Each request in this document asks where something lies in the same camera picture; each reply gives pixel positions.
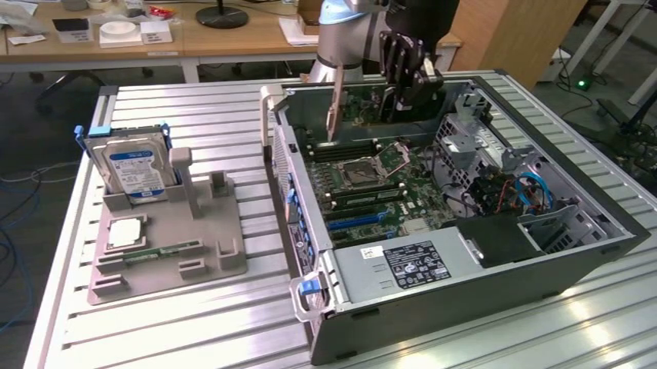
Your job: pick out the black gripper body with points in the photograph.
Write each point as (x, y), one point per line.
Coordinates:
(424, 19)

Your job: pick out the green graphics card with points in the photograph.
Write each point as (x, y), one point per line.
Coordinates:
(360, 104)

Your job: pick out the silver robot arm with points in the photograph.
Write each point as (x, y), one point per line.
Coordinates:
(339, 42)

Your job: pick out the wooden cabinet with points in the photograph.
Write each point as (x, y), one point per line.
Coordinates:
(514, 38)

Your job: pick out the white paper stack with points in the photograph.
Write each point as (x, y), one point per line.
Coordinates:
(299, 32)

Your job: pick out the brown cardboard box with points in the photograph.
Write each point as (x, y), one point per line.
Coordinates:
(308, 15)

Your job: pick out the metal disk bay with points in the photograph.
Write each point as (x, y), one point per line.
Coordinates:
(463, 153)

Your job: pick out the metal socket cover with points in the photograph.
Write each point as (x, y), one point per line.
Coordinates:
(393, 153)

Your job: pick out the CPU socket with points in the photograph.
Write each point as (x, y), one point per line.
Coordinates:
(360, 173)

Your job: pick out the black device green light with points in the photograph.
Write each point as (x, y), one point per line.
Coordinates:
(583, 84)

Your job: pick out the wooden desk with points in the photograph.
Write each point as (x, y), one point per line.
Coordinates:
(232, 42)

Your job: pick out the green motherboard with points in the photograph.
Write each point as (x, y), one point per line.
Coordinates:
(416, 200)

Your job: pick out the black RAM stick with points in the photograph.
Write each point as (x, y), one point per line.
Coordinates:
(367, 197)

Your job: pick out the black floor stand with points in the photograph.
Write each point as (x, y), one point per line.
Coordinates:
(611, 111)

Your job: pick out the black lamp base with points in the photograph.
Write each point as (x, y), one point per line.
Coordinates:
(221, 18)

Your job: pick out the blue expansion slot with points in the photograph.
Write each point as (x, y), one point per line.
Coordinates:
(355, 221)

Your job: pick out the black plastic cover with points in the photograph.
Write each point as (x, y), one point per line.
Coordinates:
(499, 238)

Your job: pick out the white labelled box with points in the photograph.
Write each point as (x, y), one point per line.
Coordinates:
(157, 34)

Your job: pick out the red packet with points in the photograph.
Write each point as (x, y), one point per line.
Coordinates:
(161, 12)

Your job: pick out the grey power supply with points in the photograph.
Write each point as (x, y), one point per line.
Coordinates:
(411, 265)

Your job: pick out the white round holder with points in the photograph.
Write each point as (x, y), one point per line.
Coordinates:
(121, 36)

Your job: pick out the hard disk drive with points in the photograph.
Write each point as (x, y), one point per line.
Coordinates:
(134, 169)

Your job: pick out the black open PC case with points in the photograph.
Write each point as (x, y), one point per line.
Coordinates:
(463, 300)

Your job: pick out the white tape roll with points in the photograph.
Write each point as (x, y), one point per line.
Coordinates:
(98, 4)

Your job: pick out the grey parts rack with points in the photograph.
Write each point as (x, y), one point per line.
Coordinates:
(165, 227)

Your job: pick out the white box black top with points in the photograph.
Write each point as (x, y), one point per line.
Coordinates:
(73, 34)

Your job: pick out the grey cup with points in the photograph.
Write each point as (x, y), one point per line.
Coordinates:
(74, 4)

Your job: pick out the black chair base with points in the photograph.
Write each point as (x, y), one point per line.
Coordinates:
(57, 86)

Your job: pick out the green RAM stick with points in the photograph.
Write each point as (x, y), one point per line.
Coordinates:
(154, 253)

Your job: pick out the silver CPU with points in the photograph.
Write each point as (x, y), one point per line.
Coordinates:
(126, 232)

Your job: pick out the white paper card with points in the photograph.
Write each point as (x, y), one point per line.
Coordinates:
(26, 39)

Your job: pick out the clear plastic bag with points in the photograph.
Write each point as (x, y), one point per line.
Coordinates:
(15, 13)

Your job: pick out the white table frame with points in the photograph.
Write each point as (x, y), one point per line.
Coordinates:
(611, 9)

